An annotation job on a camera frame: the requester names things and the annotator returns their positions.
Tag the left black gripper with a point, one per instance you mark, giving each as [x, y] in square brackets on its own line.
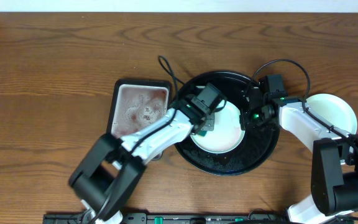
[206, 123]

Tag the round black serving tray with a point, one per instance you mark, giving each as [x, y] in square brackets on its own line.
[253, 149]

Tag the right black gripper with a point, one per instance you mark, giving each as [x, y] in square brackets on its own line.
[247, 125]

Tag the green scrub sponge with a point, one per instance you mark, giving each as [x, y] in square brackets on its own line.
[202, 133]

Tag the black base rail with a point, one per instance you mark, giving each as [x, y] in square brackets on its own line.
[143, 218]

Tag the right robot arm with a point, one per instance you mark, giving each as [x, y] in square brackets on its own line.
[334, 174]

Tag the black rectangular soapy water tray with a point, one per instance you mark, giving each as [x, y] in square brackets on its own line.
[137, 104]

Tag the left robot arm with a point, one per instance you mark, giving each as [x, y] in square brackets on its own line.
[107, 176]

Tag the mint green plate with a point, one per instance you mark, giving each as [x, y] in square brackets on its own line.
[334, 110]
[227, 133]

